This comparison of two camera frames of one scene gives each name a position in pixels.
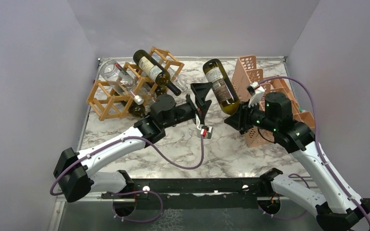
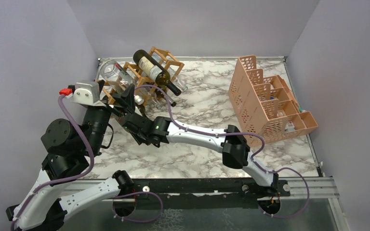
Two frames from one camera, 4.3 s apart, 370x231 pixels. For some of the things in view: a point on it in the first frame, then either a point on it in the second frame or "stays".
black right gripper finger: [204, 108] → [126, 98]
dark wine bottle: [155, 70] stays
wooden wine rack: [133, 84] stays
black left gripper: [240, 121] → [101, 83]
